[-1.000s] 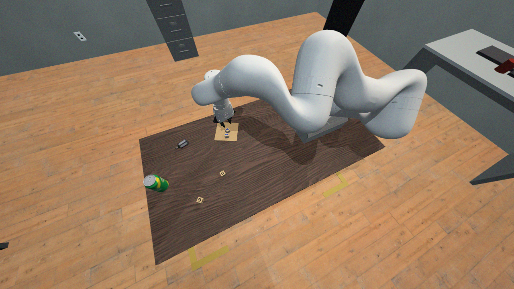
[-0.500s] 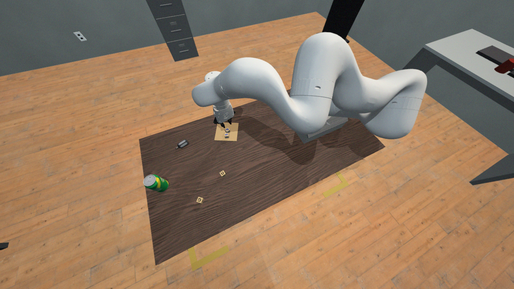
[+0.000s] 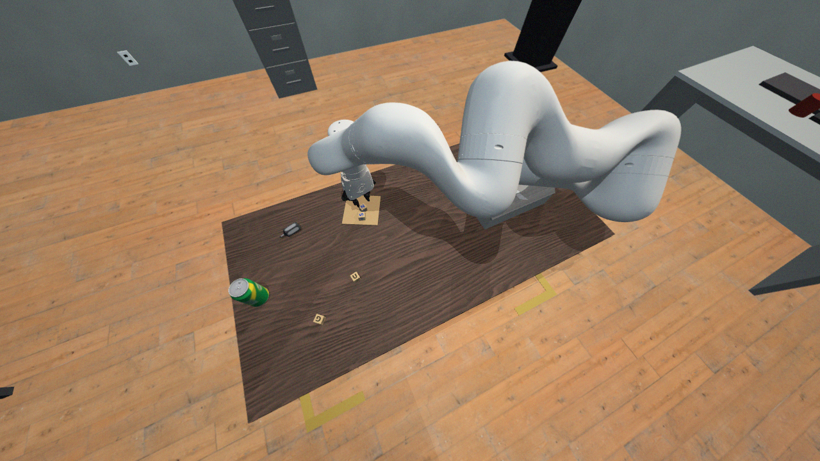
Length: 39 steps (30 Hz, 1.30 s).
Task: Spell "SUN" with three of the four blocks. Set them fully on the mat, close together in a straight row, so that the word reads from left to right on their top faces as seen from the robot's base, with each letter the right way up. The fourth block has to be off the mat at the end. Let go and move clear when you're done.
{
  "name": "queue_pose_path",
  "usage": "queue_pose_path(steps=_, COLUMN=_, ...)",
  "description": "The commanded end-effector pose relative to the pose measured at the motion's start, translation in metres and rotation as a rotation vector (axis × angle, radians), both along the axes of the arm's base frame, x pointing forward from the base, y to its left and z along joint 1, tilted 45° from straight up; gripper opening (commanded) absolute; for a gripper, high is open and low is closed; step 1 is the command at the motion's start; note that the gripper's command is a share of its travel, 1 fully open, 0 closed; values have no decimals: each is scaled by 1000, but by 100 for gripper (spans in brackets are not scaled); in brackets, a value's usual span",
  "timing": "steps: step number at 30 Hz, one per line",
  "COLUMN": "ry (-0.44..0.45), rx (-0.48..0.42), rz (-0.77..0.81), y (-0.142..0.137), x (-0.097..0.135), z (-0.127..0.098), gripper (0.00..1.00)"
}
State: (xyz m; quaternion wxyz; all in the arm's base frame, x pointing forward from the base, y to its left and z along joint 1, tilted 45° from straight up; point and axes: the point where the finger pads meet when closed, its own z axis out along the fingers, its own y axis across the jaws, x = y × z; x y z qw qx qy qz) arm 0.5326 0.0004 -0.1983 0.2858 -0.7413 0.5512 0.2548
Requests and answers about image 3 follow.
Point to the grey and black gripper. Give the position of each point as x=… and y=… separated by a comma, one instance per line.
x=354, y=188

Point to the tan square mat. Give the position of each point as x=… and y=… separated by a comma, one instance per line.
x=350, y=215

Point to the green drink can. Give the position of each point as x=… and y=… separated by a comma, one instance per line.
x=248, y=292

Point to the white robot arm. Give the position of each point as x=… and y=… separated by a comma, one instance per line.
x=506, y=104

